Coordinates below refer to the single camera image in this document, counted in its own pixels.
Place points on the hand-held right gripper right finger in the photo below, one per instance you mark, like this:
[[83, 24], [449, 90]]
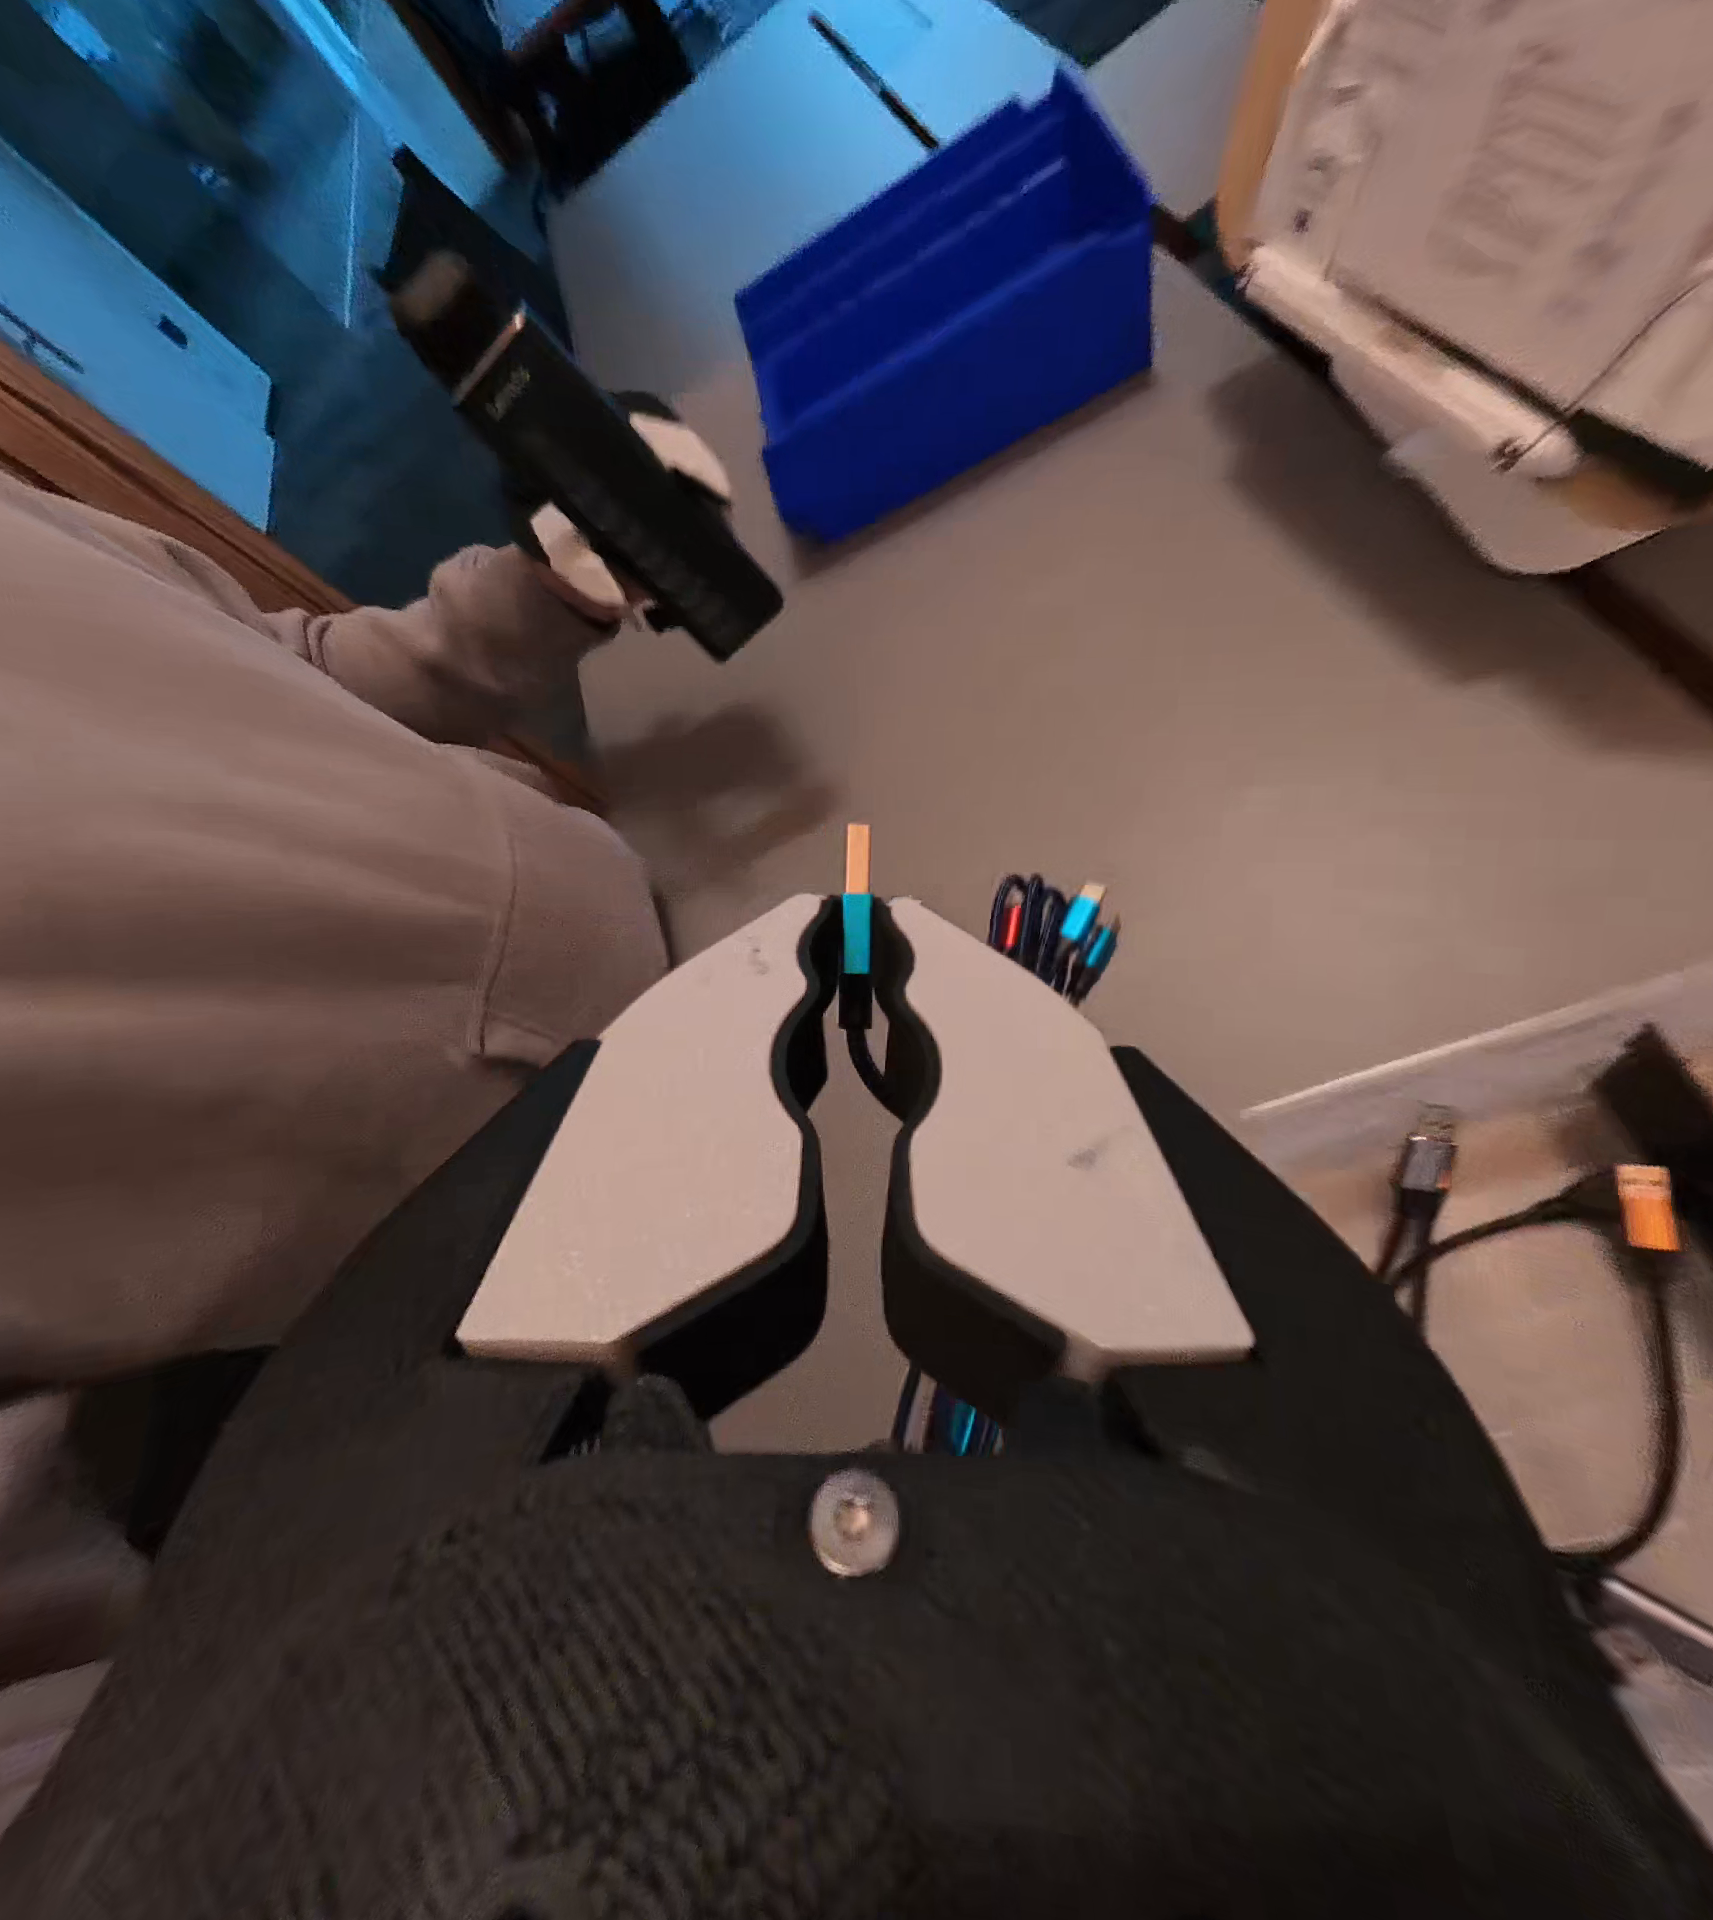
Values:
[[1081, 1200]]

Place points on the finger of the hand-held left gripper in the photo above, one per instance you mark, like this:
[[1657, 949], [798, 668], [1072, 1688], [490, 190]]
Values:
[[690, 459], [570, 562]]

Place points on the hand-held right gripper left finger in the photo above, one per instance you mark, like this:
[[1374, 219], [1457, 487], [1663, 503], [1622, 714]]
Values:
[[646, 1184]]

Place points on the blue plastic bin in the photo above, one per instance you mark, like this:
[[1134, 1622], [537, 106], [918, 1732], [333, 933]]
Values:
[[947, 331]]

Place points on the person's left forearm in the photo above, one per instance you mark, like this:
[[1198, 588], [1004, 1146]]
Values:
[[466, 644]]

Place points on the black office chair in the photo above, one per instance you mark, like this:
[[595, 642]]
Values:
[[600, 90]]

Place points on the black rectangular device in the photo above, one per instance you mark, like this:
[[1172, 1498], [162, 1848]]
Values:
[[1712, 1154]]

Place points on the white instruction paper sheet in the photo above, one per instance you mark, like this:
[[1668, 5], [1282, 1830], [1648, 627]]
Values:
[[1545, 181]]

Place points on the brown wooden frame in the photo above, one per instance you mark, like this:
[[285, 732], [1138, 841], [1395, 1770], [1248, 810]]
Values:
[[46, 434]]

